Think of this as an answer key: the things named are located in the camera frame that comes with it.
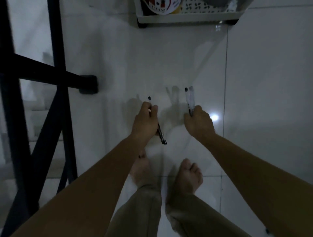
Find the person's left hand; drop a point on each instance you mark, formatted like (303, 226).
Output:
(144, 122)

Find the person's right hand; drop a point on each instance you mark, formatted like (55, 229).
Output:
(199, 124)

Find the black pen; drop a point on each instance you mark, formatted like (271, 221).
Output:
(162, 136)

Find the clear pen case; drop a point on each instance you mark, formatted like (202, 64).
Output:
(189, 100)

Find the white storage trolley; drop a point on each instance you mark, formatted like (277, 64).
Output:
(185, 17)

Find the person's right forearm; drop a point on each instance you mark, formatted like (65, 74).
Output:
(256, 175)

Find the person's left forearm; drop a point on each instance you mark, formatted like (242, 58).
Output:
(85, 195)

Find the person's left foot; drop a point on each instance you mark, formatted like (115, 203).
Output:
(143, 173)

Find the person's foot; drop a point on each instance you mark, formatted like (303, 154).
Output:
(187, 178)
(143, 173)

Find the person's right foot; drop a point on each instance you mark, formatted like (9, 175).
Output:
(187, 178)

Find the person's grey trousers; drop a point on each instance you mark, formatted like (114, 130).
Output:
(139, 214)

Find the red white round tin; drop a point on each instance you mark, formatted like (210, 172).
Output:
(161, 6)

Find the black metal frame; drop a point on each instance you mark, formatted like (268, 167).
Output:
(56, 78)

